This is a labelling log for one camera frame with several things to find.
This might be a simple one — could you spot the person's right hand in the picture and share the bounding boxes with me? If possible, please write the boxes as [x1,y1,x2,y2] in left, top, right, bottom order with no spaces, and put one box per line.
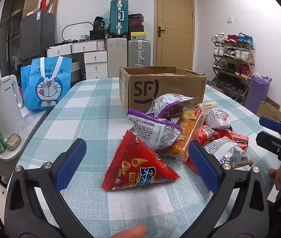
[268,164,281,191]

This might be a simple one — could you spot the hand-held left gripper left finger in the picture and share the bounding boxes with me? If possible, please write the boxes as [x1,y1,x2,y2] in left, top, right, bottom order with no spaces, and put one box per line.
[4,138,94,238]

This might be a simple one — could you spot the grey refrigerator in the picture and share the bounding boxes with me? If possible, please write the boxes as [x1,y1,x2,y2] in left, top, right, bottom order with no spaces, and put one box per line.
[20,10,57,62]

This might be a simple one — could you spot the woven basket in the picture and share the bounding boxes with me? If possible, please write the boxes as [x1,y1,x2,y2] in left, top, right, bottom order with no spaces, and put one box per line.
[71,61,81,82]

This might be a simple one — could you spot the yellow and black shoebox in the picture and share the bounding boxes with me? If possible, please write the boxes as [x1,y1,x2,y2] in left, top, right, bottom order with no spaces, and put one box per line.
[130,31,146,40]

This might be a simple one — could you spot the purple yoga mat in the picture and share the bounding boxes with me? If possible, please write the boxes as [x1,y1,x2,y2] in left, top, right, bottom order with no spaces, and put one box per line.
[244,73,272,114]

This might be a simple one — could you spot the brown cardboard box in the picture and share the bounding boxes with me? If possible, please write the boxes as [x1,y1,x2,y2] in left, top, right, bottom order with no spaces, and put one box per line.
[119,66,207,113]

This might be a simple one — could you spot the black bag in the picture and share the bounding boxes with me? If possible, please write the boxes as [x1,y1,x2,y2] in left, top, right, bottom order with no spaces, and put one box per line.
[93,16,106,31]

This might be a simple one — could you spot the oval metal frame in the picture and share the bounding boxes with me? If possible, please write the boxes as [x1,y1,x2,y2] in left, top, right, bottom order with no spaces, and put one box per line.
[62,22,94,41]

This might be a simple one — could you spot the beige suitcase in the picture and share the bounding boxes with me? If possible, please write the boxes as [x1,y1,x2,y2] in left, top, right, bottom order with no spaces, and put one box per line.
[106,38,128,78]

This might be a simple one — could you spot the white and orange snack packet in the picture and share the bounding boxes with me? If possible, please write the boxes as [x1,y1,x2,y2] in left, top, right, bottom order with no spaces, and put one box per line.
[206,108,231,131]

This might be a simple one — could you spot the red and white snack packet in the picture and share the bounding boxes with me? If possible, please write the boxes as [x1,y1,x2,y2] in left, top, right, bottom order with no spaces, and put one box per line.
[197,125,216,145]

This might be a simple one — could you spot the small open cardboard box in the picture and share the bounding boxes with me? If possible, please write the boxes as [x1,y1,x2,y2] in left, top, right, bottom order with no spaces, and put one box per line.
[49,0,59,14]

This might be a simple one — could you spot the dark glass cabinet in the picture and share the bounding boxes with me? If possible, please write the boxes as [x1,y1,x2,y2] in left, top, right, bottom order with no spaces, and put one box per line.
[0,0,29,75]

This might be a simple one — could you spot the teal suitcase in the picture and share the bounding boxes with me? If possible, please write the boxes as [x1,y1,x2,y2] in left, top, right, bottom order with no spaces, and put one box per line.
[110,0,129,36]

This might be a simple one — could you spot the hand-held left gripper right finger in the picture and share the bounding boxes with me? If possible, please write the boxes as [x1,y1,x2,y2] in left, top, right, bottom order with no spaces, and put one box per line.
[188,141,270,238]

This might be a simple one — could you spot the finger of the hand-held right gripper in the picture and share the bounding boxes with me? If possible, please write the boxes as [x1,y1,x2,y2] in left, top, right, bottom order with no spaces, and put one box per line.
[259,116,281,132]
[256,131,281,154]

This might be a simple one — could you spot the pale snack packet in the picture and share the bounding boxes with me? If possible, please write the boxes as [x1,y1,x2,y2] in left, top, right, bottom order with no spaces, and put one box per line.
[197,103,217,111]

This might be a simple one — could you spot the red snack packet black band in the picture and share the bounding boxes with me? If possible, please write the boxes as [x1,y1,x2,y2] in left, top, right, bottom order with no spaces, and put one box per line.
[225,130,249,152]

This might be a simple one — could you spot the white desk with drawers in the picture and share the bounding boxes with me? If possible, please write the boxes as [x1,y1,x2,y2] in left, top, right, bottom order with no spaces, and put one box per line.
[46,40,106,57]

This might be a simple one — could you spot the wooden shoe rack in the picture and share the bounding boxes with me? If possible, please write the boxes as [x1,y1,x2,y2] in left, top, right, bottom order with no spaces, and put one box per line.
[211,40,255,105]

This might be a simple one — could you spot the grey side table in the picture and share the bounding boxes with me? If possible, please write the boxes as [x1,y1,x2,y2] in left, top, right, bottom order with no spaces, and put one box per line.
[0,104,54,179]

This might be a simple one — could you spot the purple and white snack bag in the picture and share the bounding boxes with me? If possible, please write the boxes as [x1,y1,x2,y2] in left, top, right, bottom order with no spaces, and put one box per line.
[127,108,183,151]
[147,93,196,117]

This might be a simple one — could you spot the white drawer chest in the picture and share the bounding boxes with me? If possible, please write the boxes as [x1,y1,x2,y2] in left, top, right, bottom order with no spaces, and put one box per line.
[84,50,108,80]

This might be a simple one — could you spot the white crinkled snack bag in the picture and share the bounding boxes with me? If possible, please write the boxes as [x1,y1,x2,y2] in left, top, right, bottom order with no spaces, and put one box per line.
[203,137,254,169]

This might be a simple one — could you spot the black storage box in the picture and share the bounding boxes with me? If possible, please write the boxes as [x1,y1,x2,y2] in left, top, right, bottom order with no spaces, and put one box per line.
[89,30,106,40]

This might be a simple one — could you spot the white appliance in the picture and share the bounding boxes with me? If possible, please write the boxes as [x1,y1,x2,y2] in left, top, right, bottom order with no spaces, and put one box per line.
[0,75,28,139]

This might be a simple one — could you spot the red triangular snack bag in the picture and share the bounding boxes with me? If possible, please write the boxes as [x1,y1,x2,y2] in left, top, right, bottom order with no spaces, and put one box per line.
[101,130,181,192]

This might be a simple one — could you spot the beige earbuds case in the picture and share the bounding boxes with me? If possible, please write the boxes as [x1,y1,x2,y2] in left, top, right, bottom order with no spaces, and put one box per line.
[7,133,19,150]

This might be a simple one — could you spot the blue cartoon tote bag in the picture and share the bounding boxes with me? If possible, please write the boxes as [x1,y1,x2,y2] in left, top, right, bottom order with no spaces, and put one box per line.
[20,57,72,111]

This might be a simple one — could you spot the low cardboard box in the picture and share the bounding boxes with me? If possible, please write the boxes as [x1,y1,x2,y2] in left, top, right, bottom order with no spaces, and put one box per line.
[256,97,281,122]

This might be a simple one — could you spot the silver suitcase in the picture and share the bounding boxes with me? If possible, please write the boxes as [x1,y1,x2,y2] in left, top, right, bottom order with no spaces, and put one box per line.
[128,39,151,67]

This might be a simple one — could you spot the person's left hand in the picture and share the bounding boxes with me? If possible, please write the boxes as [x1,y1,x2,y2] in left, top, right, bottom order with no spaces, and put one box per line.
[111,224,147,238]

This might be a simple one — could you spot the shoe rack with shoes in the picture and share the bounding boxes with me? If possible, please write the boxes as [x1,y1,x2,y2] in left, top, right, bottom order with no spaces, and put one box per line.
[211,32,254,105]

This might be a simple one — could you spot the wooden door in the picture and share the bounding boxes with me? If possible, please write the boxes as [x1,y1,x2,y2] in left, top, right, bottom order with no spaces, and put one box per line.
[154,0,195,71]

